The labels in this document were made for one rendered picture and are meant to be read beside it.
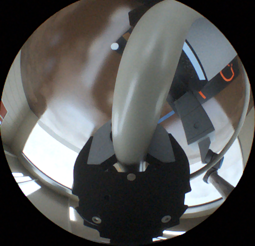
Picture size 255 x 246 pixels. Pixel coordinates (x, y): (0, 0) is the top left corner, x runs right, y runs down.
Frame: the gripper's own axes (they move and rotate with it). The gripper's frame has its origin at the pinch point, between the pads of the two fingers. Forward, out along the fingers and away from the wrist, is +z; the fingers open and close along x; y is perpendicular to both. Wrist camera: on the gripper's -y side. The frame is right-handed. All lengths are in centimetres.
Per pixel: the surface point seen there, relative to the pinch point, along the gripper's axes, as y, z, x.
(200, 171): 21.2, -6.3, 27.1
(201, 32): -33.8, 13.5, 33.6
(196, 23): -38, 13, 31
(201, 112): 28, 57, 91
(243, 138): 120, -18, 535
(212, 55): -24, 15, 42
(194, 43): -25.6, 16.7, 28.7
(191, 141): 56, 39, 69
